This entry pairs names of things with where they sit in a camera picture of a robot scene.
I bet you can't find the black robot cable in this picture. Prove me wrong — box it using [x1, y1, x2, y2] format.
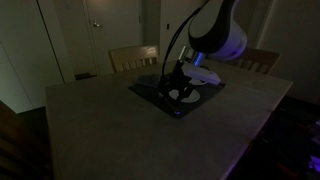
[161, 0, 210, 82]

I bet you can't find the brown wooden slat chair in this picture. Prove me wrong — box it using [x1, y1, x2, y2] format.
[229, 47, 282, 75]

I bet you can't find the light wooden slat chair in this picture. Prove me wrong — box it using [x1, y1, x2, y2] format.
[109, 44, 161, 73]

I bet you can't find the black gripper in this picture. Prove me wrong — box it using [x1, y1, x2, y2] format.
[158, 63, 194, 103]

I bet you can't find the white door with handle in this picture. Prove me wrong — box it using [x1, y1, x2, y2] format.
[82, 0, 145, 77]

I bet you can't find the blue crumpled cloth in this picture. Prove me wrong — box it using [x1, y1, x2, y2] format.
[134, 74, 165, 89]

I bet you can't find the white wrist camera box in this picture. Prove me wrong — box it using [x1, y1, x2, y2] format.
[181, 62, 222, 85]

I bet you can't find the large white plate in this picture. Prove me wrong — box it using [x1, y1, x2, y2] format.
[186, 65, 212, 87]

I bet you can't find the small white plate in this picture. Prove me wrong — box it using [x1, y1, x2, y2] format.
[167, 87, 202, 104]

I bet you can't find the silver spoon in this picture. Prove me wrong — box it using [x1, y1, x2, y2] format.
[158, 92, 185, 116]

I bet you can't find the white closet door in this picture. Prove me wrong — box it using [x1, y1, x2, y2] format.
[0, 0, 65, 114]

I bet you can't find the black placemat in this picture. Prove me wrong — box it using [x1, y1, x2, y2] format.
[127, 69, 227, 120]

